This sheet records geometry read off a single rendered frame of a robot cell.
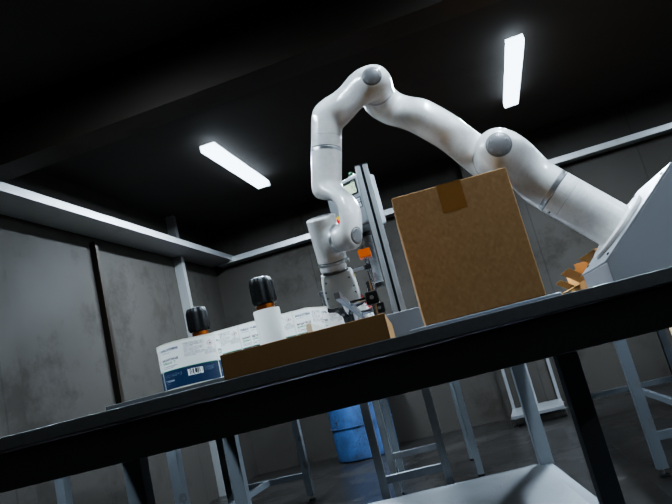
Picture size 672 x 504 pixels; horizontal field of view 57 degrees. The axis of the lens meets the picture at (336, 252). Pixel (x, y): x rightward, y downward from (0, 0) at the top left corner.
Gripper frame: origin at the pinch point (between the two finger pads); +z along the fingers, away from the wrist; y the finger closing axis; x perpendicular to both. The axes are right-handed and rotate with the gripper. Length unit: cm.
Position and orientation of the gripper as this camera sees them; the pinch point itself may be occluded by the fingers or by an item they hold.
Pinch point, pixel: (349, 321)
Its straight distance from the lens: 178.5
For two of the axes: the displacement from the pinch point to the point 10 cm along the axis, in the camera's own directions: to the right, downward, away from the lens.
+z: 2.7, 9.5, 1.5
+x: -0.4, 1.6, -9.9
